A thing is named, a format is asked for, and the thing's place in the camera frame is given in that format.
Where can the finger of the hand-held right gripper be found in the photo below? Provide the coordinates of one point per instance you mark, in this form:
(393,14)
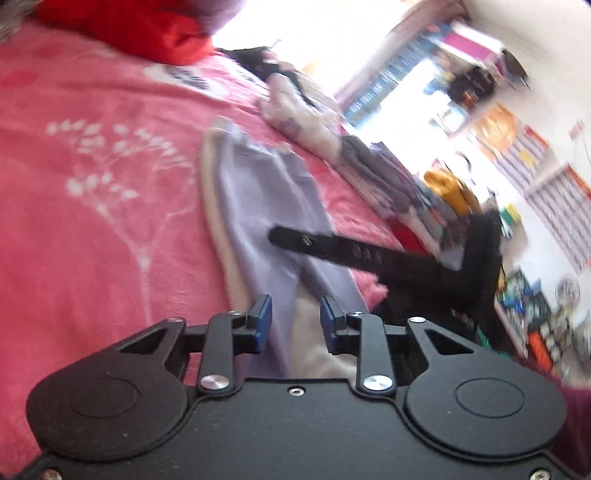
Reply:
(323,247)

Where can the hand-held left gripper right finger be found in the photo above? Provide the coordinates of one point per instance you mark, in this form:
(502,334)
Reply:
(328,323)

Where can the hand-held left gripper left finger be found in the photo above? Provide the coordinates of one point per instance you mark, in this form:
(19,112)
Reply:
(263,323)

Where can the cream and lilac sweatshirt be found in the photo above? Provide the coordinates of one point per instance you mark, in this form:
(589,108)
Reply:
(258,207)

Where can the lilac striped folded garment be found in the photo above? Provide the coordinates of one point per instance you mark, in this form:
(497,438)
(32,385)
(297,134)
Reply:
(378,198)

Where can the grey knitted folded garment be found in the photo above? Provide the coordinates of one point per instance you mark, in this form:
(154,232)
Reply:
(374,166)

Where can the white floral folded pajama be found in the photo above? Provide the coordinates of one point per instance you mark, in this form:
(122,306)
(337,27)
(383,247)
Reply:
(300,120)

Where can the dark blue hanging banner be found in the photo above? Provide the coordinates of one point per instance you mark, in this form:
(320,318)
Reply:
(388,78)

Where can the black hanging gloves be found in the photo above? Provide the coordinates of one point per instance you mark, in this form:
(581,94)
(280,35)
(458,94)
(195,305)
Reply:
(471,85)

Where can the black garment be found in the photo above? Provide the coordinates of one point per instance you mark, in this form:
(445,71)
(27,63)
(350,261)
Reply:
(258,62)

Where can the pink floral blanket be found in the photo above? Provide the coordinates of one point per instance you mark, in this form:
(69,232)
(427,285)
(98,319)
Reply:
(69,258)

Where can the purple duvet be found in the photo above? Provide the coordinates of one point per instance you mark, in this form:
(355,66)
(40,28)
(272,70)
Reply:
(219,14)

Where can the red quilt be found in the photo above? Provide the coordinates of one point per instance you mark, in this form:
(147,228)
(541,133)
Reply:
(138,27)

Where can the striped wall chart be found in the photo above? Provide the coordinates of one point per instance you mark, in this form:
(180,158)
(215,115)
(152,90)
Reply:
(563,217)
(521,159)

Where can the orange wall poster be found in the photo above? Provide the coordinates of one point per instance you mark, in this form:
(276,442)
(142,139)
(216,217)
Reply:
(498,129)

